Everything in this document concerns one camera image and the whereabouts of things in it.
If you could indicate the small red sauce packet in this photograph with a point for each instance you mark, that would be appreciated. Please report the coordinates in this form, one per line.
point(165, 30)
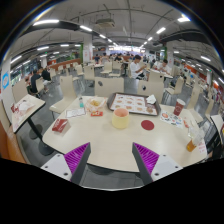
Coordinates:
point(97, 113)

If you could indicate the cream yellow plastic cup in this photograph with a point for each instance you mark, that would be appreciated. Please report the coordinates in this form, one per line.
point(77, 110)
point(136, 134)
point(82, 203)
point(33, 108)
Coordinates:
point(120, 118)

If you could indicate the beige chair far centre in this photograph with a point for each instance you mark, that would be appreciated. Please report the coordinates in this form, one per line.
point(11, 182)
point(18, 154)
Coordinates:
point(104, 87)

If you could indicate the beige chair far left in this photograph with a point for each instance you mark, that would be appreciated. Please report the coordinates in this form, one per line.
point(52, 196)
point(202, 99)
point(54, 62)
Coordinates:
point(69, 95)

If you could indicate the crumpled white napkin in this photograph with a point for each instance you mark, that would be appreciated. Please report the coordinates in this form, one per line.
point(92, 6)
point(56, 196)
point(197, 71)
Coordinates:
point(151, 99)

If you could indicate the colourful paper placemat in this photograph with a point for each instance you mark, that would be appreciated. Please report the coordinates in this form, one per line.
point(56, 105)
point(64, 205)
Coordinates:
point(172, 119)

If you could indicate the side table with leaflets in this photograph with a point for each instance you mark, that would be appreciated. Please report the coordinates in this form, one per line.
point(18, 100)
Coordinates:
point(24, 110)

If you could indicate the dark red round coaster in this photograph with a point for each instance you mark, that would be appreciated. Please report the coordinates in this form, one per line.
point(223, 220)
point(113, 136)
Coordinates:
point(147, 125)

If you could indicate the beige chair far right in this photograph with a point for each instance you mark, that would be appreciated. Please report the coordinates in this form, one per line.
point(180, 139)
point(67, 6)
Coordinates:
point(154, 86)

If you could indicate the seated person black shirt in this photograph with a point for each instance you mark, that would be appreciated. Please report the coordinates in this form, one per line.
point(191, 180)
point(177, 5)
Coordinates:
point(33, 80)

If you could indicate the seated person right background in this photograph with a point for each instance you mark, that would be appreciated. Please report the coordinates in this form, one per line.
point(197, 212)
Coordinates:
point(162, 67)

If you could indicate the red cardboard box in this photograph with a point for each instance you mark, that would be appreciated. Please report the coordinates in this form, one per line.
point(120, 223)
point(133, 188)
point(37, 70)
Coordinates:
point(59, 125)

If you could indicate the white paper menu sheet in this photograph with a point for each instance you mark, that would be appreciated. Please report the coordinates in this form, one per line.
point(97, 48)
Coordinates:
point(75, 112)

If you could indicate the beige chair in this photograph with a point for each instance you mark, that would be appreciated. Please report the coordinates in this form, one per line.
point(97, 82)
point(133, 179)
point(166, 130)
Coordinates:
point(69, 95)
point(154, 86)
point(104, 87)

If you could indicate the red paper drink cup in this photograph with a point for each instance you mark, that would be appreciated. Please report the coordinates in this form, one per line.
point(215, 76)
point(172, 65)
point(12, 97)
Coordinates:
point(178, 107)

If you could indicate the small clear bottle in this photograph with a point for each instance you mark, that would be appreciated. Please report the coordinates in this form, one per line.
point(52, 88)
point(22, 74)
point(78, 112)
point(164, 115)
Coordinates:
point(81, 104)

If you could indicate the brown food tray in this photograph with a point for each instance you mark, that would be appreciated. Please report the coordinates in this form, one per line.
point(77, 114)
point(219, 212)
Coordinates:
point(136, 104)

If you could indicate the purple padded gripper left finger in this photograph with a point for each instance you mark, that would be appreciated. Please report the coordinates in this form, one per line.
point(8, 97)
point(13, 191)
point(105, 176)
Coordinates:
point(69, 166)

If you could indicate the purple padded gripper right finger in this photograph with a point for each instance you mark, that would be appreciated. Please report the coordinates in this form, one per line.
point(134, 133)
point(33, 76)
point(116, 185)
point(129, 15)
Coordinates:
point(151, 165)

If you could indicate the man in white shirt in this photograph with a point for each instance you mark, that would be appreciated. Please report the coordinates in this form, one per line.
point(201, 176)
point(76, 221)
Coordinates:
point(136, 69)

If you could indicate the clear cup orange drink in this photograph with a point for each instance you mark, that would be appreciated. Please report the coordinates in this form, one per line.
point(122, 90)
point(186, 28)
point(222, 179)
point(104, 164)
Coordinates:
point(195, 141)

